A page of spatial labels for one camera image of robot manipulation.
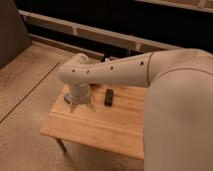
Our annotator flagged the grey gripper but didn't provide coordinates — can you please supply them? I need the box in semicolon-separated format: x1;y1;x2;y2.
64;93;96;113

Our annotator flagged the wooden table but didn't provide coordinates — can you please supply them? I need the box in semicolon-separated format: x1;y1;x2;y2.
40;85;146;160

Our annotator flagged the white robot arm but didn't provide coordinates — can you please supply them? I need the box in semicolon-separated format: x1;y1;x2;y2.
58;48;213;171

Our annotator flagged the black eraser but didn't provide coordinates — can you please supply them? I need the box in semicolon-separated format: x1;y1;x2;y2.
104;89;114;106

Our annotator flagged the metal table leg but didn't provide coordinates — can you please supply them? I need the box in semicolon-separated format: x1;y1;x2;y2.
55;138;67;153

